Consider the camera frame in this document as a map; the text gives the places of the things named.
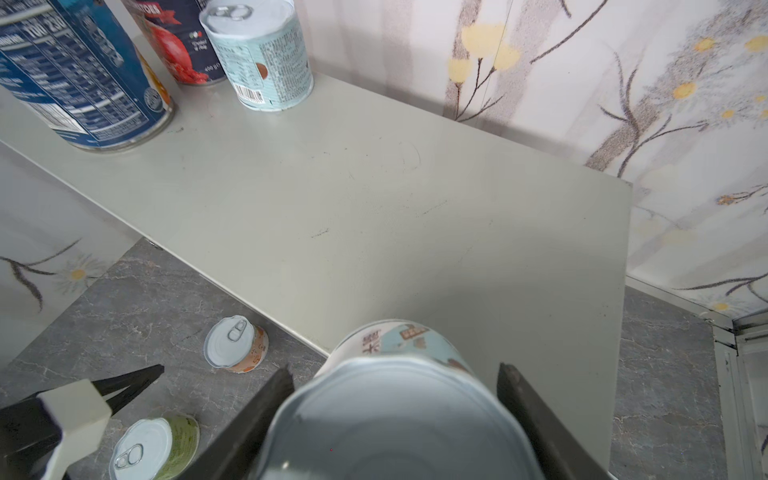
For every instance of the green label can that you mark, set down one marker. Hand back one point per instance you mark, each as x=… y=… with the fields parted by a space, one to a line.
x=155 y=448

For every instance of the pale blue label can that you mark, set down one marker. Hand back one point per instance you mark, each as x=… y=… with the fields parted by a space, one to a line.
x=395 y=400

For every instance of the blue nutrition label can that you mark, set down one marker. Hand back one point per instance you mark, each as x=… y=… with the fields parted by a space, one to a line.
x=74 y=66

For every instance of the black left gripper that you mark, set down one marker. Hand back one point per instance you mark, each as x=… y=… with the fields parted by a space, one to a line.
x=29 y=434

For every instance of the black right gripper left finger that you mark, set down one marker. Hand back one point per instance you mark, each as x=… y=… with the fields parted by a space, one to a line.
x=232 y=453

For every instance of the dark blue tomato can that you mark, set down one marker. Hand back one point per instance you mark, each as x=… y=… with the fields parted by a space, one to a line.
x=174 y=31

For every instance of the grey metal cabinet box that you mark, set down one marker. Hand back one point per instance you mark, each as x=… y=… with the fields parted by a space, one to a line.
x=353 y=207

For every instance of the orange label can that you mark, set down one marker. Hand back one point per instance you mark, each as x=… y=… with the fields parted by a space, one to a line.
x=236 y=345

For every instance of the light blue label can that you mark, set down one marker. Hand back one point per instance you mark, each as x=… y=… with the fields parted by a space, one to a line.
x=261 y=48

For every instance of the aluminium corner frame right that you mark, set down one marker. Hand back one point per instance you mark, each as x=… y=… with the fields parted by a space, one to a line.
x=740 y=349

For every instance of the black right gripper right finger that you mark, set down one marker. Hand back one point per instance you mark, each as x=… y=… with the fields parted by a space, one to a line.
x=557 y=451

